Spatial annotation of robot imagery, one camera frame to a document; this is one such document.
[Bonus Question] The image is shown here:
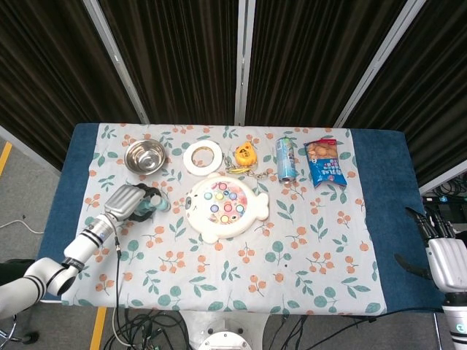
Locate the stainless steel bowl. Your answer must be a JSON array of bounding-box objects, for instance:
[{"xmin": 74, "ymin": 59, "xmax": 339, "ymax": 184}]
[{"xmin": 123, "ymin": 139, "xmax": 166, "ymax": 174}]

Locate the blue table cover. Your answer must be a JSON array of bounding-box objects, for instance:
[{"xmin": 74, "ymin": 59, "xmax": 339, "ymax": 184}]
[{"xmin": 38, "ymin": 122, "xmax": 444, "ymax": 314}]

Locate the thin white floor cable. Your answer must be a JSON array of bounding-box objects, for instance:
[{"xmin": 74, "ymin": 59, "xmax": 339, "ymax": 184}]
[{"xmin": 0, "ymin": 219, "xmax": 45, "ymax": 234}]

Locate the dark pleated divider panel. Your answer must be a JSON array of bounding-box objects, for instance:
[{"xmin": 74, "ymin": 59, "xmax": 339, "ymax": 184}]
[
  {"xmin": 235, "ymin": 0, "xmax": 426, "ymax": 128},
  {"xmin": 0, "ymin": 0, "xmax": 150, "ymax": 172},
  {"xmin": 82, "ymin": 0, "xmax": 244, "ymax": 125},
  {"xmin": 333, "ymin": 0, "xmax": 467, "ymax": 193}
]

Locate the black equipment box with cables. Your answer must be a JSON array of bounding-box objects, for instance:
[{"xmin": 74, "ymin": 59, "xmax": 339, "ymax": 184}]
[{"xmin": 421, "ymin": 180, "xmax": 467, "ymax": 236}]

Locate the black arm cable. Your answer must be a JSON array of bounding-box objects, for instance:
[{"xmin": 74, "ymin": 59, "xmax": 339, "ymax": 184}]
[{"xmin": 111, "ymin": 236, "xmax": 124, "ymax": 329}]

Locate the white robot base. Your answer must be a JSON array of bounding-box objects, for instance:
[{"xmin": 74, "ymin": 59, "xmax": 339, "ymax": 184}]
[{"xmin": 180, "ymin": 309, "xmax": 271, "ymax": 350}]

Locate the braided keychain lanyard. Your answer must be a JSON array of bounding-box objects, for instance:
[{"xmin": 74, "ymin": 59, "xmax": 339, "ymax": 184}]
[{"xmin": 223, "ymin": 155, "xmax": 271, "ymax": 179}]

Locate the blue biscuit snack bag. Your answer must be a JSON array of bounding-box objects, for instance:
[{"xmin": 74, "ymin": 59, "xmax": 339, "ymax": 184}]
[{"xmin": 304, "ymin": 139, "xmax": 347, "ymax": 190}]

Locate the white tape roll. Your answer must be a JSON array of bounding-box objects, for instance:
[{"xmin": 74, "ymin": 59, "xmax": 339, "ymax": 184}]
[{"xmin": 182, "ymin": 140, "xmax": 223, "ymax": 174}]

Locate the small teal object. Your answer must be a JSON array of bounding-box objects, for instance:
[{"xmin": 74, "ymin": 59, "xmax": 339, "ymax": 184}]
[{"xmin": 140, "ymin": 195, "xmax": 171, "ymax": 215}]

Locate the floral fruit print tablecloth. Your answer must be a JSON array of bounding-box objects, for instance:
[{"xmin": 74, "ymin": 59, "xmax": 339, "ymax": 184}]
[{"xmin": 61, "ymin": 122, "xmax": 387, "ymax": 316}]

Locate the black floor cable bundle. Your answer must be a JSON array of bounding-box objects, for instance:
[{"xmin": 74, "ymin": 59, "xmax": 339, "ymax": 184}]
[{"xmin": 104, "ymin": 308, "xmax": 446, "ymax": 350}]

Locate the light blue drink can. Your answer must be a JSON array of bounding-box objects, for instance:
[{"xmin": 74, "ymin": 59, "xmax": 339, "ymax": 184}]
[{"xmin": 275, "ymin": 136, "xmax": 297, "ymax": 184}]

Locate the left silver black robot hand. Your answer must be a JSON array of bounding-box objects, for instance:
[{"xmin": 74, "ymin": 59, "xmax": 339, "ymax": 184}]
[{"xmin": 104, "ymin": 183, "xmax": 162, "ymax": 222}]

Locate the white fish toy board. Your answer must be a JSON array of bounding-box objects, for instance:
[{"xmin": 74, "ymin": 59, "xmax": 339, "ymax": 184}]
[{"xmin": 184, "ymin": 173, "xmax": 270, "ymax": 244}]

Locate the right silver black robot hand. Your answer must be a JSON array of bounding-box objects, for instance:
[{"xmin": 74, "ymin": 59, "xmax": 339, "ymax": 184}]
[{"xmin": 393, "ymin": 206, "xmax": 467, "ymax": 292}]

